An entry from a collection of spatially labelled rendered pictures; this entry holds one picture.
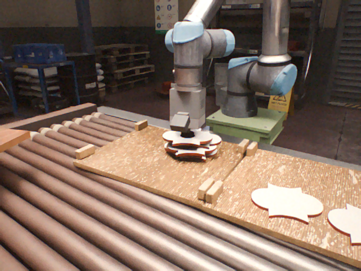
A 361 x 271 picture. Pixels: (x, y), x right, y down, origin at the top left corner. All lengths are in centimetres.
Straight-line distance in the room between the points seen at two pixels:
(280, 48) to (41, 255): 89
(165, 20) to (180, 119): 576
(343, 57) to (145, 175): 479
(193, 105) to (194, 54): 13
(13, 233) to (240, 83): 87
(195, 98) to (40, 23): 533
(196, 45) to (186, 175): 32
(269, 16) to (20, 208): 89
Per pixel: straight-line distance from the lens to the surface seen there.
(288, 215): 61
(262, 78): 105
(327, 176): 80
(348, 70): 530
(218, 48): 78
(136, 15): 694
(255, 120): 112
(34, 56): 386
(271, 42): 103
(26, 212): 70
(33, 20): 586
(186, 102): 74
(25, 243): 62
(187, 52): 71
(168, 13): 639
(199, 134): 81
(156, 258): 52
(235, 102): 114
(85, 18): 500
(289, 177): 76
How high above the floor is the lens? 130
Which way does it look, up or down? 22 degrees down
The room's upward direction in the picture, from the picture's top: straight up
